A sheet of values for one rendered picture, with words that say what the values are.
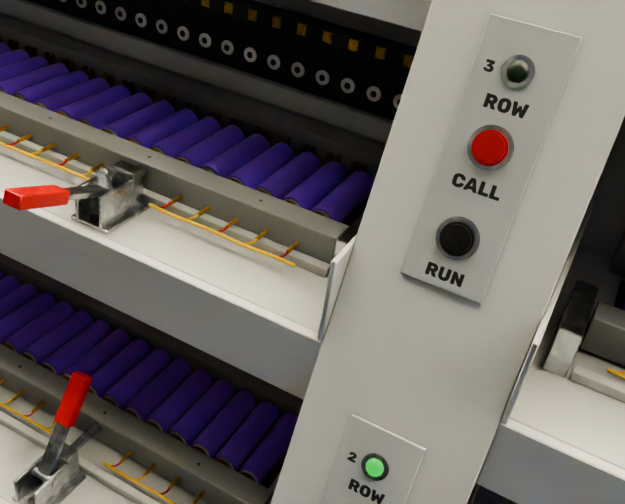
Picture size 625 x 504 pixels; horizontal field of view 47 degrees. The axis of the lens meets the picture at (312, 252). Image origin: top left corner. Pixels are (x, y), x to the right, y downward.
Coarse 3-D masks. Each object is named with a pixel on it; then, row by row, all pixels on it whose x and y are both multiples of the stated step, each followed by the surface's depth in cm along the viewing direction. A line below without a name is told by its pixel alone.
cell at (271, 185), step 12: (300, 156) 49; (312, 156) 49; (288, 168) 47; (300, 168) 47; (312, 168) 48; (264, 180) 45; (276, 180) 45; (288, 180) 46; (300, 180) 47; (276, 192) 45; (288, 192) 46
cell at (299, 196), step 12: (324, 168) 48; (336, 168) 48; (312, 180) 46; (324, 180) 46; (336, 180) 47; (300, 192) 44; (312, 192) 45; (324, 192) 46; (300, 204) 44; (312, 204) 45
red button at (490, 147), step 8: (480, 136) 31; (488, 136) 31; (496, 136) 31; (504, 136) 31; (472, 144) 31; (480, 144) 31; (488, 144) 31; (496, 144) 31; (504, 144) 31; (472, 152) 32; (480, 152) 31; (488, 152) 31; (496, 152) 31; (504, 152) 31; (480, 160) 31; (488, 160) 31; (496, 160) 31
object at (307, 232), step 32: (0, 96) 49; (0, 128) 48; (32, 128) 47; (64, 128) 46; (96, 128) 47; (96, 160) 46; (128, 160) 45; (160, 160) 45; (160, 192) 45; (192, 192) 43; (224, 192) 42; (256, 192) 43; (192, 224) 42; (256, 224) 42; (288, 224) 41; (320, 224) 41; (320, 256) 41
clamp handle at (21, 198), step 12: (108, 180) 41; (12, 192) 35; (24, 192) 36; (36, 192) 36; (48, 192) 37; (60, 192) 38; (72, 192) 39; (84, 192) 40; (96, 192) 40; (12, 204) 36; (24, 204) 36; (36, 204) 36; (48, 204) 37; (60, 204) 38
